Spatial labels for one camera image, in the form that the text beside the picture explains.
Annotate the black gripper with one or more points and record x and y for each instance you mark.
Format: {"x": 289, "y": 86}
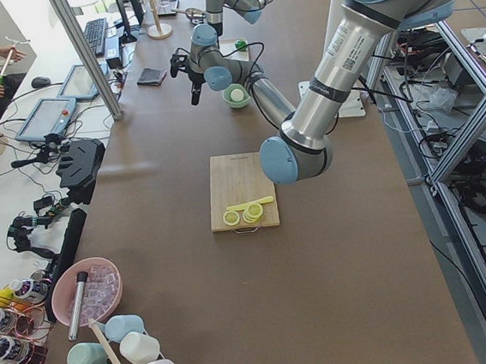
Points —
{"x": 195, "y": 77}

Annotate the white steamed bun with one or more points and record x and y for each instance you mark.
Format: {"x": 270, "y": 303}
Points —
{"x": 236, "y": 95}

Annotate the light green ceramic bowl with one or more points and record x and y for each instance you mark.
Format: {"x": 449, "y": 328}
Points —
{"x": 226, "y": 96}

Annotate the metal cylinder in bowl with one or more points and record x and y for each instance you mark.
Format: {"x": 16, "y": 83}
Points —
{"x": 75, "y": 320}

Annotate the pink ribbed bowl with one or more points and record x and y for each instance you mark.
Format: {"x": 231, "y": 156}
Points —
{"x": 103, "y": 291}

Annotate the cream rabbit tray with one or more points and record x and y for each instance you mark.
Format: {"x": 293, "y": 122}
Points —
{"x": 228, "y": 50}

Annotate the grey folded cloth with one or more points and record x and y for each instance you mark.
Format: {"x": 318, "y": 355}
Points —
{"x": 151, "y": 77}

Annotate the green lime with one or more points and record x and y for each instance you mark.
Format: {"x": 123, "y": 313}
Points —
{"x": 239, "y": 44}

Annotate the wooden mug tree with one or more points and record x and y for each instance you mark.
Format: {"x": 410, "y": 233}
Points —
{"x": 158, "y": 30}

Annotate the metal scoop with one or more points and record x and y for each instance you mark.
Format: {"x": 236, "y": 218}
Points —
{"x": 194, "y": 15}

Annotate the wooden cutting board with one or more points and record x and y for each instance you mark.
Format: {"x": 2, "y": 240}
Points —
{"x": 236, "y": 179}

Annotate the black keyboard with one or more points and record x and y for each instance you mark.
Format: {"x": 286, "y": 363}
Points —
{"x": 94, "y": 33}

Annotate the blue teach pendant upper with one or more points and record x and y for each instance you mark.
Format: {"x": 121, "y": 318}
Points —
{"x": 78, "y": 85}

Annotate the blue teach pendant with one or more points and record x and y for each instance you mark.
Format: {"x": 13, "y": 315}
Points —
{"x": 78, "y": 85}
{"x": 49, "y": 116}

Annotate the yellow plastic knife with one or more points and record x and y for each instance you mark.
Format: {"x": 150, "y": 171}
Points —
{"x": 243, "y": 206}

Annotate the black plastic stand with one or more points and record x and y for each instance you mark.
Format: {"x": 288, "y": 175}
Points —
{"x": 78, "y": 168}

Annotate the blue teach pendant lower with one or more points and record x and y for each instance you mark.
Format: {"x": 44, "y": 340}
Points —
{"x": 49, "y": 116}

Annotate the light blue plastic cup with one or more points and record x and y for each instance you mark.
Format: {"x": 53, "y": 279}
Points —
{"x": 118, "y": 326}

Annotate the cream plastic cup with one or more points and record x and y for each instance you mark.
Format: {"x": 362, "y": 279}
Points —
{"x": 139, "y": 348}

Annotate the mint green plastic cup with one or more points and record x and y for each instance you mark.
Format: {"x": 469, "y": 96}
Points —
{"x": 87, "y": 353}

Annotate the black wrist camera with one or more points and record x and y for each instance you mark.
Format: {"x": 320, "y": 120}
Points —
{"x": 179, "y": 62}

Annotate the lemon slice near handle bottom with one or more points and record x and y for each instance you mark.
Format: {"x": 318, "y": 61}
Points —
{"x": 231, "y": 218}

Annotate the lemon slice handle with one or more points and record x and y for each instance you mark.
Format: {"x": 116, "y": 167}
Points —
{"x": 253, "y": 213}
{"x": 231, "y": 218}

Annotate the lemon slice near handle top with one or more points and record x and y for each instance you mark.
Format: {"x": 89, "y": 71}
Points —
{"x": 253, "y": 213}

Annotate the aluminium frame post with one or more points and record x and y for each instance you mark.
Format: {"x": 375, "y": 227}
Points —
{"x": 72, "y": 27}

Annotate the wooden rack handle stick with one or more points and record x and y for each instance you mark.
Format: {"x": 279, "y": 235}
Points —
{"x": 94, "y": 326}

